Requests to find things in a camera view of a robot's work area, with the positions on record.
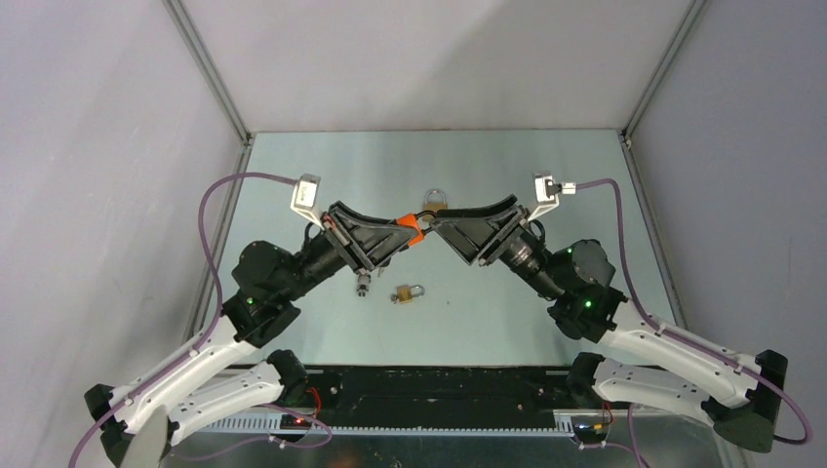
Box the orange black padlock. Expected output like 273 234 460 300
394 210 437 247

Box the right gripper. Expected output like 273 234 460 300
429 196 564 303

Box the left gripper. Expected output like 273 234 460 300
280 201 417 301

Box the large brass padlock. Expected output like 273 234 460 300
422 189 448 215

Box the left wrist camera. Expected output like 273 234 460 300
291 174 322 227

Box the aluminium frame post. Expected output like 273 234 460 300
161 0 254 146
619 0 708 150

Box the left aluminium frame post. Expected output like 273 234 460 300
161 0 254 146

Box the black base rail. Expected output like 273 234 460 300
284 365 631 431

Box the right aluminium frame post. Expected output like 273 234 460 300
619 0 708 150

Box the small brass padlock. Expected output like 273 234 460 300
390 285 425 304

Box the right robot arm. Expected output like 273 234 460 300
430 197 788 453

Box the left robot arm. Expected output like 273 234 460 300
84 203 424 467

